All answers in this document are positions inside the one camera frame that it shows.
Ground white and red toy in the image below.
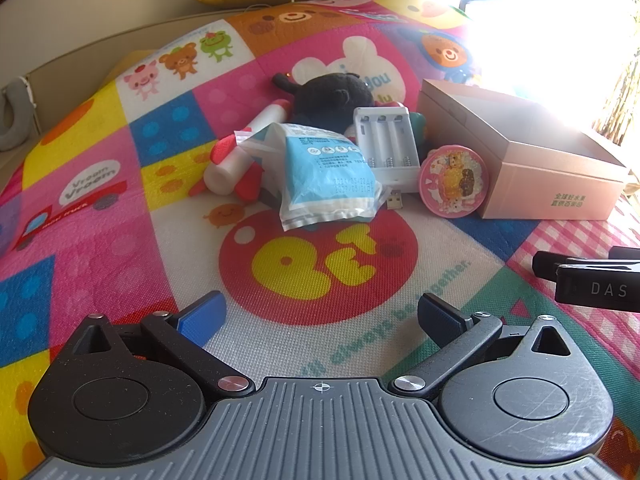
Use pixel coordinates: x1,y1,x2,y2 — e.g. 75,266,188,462
189,101,291,204

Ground clear zip bag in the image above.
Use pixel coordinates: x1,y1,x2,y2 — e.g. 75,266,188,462
234,125,288,201

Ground yellowish plant stems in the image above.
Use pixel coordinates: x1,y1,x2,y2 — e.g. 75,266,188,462
592,60,640,146

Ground white battery charger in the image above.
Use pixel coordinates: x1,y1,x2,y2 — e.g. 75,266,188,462
352,104,421,211

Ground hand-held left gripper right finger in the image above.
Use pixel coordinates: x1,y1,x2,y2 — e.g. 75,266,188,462
390,292,576,401

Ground blue and white packet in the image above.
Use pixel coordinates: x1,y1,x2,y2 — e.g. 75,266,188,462
270,122,383,232

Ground black plush toy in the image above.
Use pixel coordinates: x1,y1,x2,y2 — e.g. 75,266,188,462
271,72,376,128

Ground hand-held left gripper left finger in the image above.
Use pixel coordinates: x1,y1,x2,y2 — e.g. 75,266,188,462
65,291,256,401

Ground round pink tin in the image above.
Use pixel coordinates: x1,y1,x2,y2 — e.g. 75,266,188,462
419,142,493,217

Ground grey neck pillow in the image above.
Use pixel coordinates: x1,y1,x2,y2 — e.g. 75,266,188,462
0,77,38,152

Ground colourful printed play mat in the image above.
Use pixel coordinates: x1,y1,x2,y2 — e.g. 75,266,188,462
0,0,640,480

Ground green toy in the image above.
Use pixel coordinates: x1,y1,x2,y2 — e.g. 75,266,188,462
407,110,429,153

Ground pink cardboard box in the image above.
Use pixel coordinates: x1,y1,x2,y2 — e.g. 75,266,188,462
416,78,631,221

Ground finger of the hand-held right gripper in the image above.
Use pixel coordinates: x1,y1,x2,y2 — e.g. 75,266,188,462
532,246,640,281
556,265,640,313

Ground beige sofa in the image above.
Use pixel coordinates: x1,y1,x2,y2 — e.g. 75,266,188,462
0,4,301,171

